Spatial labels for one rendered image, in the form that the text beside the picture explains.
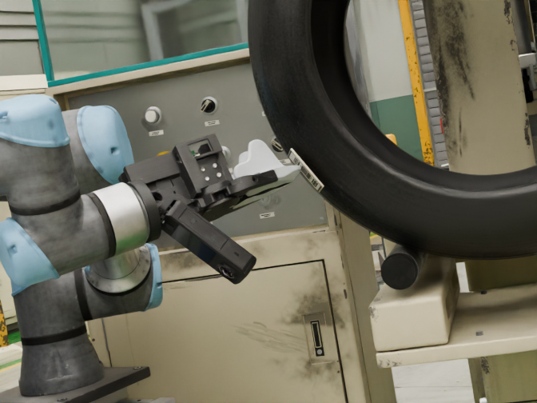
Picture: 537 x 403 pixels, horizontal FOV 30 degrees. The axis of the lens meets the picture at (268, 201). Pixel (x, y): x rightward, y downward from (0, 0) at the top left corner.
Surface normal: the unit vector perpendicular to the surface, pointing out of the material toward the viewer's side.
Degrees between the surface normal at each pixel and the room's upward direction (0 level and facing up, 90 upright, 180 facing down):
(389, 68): 90
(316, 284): 90
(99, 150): 98
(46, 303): 90
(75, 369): 73
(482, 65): 90
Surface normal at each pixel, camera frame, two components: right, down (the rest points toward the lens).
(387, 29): -0.55, 0.14
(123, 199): 0.22, -0.58
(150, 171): 0.33, -0.36
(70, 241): 0.56, 0.20
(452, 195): -0.24, 0.27
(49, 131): 0.73, 0.11
